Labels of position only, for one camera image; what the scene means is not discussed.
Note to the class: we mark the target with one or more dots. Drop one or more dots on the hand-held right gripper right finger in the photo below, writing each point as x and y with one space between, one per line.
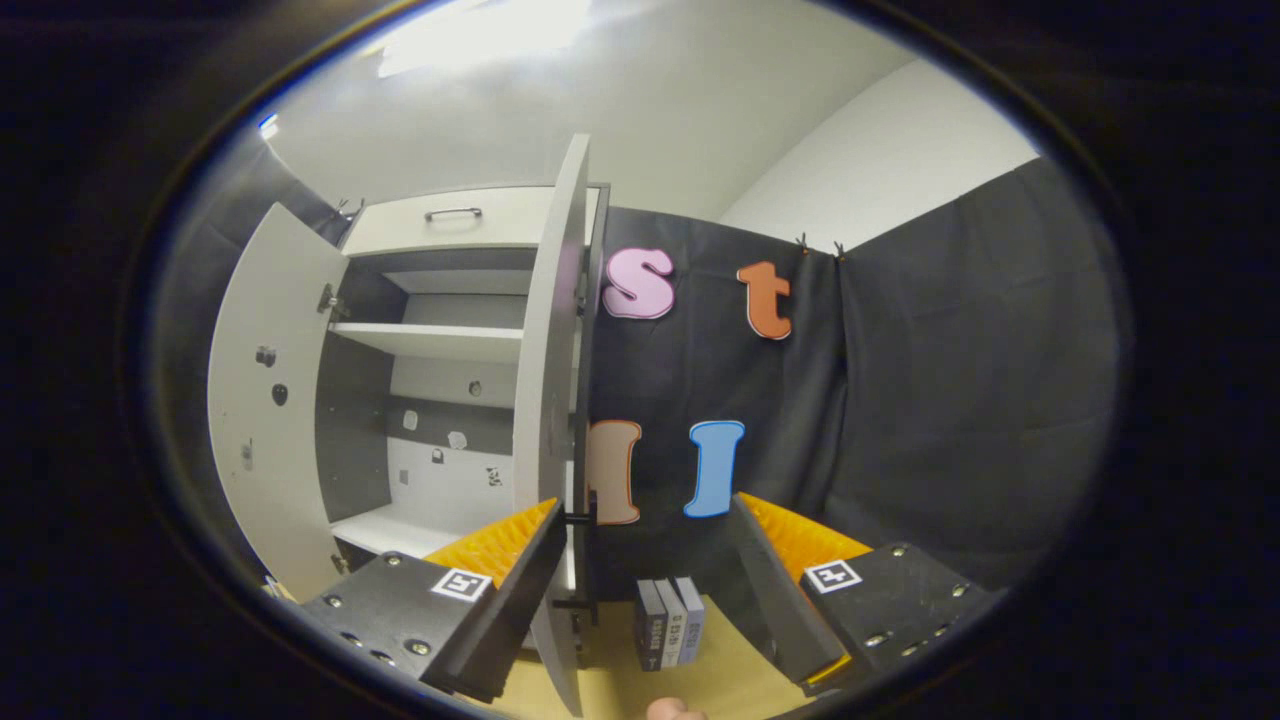
775 600

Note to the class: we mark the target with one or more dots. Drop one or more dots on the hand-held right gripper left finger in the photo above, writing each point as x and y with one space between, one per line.
520 600

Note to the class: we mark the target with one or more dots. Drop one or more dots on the cabinet door with cat sticker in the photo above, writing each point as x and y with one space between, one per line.
545 350

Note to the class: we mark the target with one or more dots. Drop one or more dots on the white and grey cabinet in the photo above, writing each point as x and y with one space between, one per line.
440 340

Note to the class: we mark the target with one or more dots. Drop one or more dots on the blue-grey small box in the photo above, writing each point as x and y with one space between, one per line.
693 615

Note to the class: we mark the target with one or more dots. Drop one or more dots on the grey small box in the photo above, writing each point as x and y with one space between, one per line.
672 625

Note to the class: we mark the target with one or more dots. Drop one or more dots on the dark small box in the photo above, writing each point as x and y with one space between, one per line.
648 630

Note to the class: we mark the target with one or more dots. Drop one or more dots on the black backdrop cloth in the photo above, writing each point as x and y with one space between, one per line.
950 400

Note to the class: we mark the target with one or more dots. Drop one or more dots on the ceiling light panel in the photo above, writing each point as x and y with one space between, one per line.
480 35

